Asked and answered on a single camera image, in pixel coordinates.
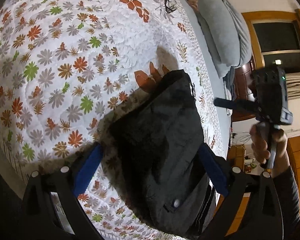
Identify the black pants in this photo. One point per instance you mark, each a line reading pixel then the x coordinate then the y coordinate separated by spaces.
pixel 165 142

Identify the floral quilt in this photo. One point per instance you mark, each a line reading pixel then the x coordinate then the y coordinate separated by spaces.
pixel 52 55

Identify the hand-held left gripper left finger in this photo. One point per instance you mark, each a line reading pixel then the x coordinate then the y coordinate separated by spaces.
pixel 88 172

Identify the dark grey blanket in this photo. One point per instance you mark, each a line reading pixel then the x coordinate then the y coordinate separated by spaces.
pixel 230 82

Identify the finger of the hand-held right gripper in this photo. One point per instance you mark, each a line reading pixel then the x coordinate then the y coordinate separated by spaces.
pixel 230 103

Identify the bed with grey-blue sheet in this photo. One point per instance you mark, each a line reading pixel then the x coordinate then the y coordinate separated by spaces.
pixel 207 62

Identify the dark wooden headboard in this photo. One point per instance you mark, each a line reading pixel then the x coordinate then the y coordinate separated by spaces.
pixel 242 90

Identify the black eyeglasses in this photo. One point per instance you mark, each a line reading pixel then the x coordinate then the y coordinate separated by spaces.
pixel 170 4

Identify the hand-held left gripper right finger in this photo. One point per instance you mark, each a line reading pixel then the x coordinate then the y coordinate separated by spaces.
pixel 213 170

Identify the wooden framed window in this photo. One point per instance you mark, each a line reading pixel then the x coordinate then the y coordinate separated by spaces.
pixel 275 37

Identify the person's right hand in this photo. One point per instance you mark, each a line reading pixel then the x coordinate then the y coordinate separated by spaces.
pixel 261 142

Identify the beige curtain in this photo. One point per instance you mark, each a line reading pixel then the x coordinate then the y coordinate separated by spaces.
pixel 298 85

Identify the grey-blue pillow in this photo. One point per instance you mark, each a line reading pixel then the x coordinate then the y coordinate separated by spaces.
pixel 218 27
pixel 243 40

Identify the person's right forearm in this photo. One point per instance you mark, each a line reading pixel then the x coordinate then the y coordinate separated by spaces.
pixel 290 192

